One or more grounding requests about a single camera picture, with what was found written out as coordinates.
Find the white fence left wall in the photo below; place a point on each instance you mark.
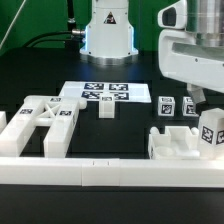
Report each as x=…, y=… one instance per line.
x=3, y=121

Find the white chair seat plate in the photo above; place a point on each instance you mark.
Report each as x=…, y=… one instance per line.
x=176, y=143

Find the white chair backrest frame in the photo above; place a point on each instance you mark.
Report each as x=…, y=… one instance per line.
x=59, y=114

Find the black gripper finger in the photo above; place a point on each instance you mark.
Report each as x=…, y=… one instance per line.
x=196, y=93

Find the white fence wall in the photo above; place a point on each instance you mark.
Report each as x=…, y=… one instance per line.
x=111, y=172
x=3, y=121

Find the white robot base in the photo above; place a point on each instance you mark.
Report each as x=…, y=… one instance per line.
x=109, y=36

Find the white fence front wall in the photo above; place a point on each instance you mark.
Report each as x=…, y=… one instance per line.
x=111, y=172

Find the white marker base plate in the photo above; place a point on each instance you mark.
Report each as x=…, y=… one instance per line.
x=123, y=92

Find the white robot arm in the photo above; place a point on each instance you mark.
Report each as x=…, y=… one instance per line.
x=191, y=45

